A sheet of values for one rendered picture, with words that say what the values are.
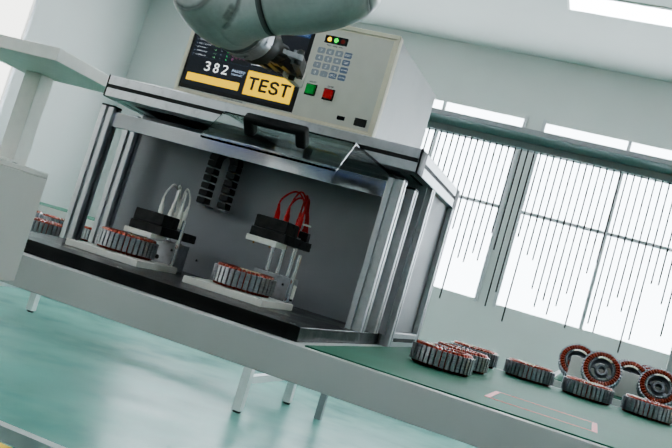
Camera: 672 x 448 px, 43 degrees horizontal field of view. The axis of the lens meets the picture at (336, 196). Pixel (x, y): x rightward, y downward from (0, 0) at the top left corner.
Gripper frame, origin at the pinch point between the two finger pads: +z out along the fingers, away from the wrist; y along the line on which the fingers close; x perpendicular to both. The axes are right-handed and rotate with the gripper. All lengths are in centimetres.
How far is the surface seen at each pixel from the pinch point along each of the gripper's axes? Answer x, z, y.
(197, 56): 1.5, 9.4, -26.0
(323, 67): 4.8, 9.6, 1.1
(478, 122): 72, 332, -31
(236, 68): 0.8, 9.5, -16.7
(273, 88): -1.5, 9.5, -7.7
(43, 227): -41, 15, -52
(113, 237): -37.7, -8.9, -20.1
